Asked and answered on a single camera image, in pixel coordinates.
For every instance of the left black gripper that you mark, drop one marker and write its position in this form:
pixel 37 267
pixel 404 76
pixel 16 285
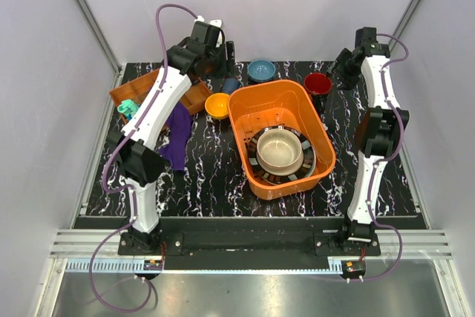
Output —
pixel 228 65

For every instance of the aluminium frame rail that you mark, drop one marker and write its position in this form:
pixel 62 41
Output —
pixel 97 33

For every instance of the orange compartment organizer tray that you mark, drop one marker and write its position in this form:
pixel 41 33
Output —
pixel 137 90

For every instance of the teal blue ceramic bowl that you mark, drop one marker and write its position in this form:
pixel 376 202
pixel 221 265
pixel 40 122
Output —
pixel 261 70

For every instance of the black skull mug red inside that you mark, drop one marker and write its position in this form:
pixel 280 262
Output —
pixel 318 86

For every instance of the black striped cream plate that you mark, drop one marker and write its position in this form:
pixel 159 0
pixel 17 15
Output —
pixel 304 171

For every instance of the orange plastic dish bin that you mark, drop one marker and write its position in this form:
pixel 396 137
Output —
pixel 281 102

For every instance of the yellow orange small bowl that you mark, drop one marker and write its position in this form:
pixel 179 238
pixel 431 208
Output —
pixel 216 106

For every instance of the beige grey ceramic bowl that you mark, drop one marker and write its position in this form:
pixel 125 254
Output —
pixel 279 151

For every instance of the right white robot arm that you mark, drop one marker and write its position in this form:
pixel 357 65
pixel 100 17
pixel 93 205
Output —
pixel 378 138

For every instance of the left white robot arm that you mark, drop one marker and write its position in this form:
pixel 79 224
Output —
pixel 137 161

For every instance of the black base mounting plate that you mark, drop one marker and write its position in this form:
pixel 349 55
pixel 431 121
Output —
pixel 247 244

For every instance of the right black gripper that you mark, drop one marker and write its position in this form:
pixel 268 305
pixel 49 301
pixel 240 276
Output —
pixel 347 82

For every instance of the dark blue small cup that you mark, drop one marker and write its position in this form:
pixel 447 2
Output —
pixel 230 85

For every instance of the mint green sock bundle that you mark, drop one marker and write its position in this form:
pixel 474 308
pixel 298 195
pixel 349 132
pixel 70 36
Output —
pixel 128 108

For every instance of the purple cloth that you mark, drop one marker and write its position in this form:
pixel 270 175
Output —
pixel 179 123

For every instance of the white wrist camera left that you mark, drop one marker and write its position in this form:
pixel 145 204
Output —
pixel 215 22

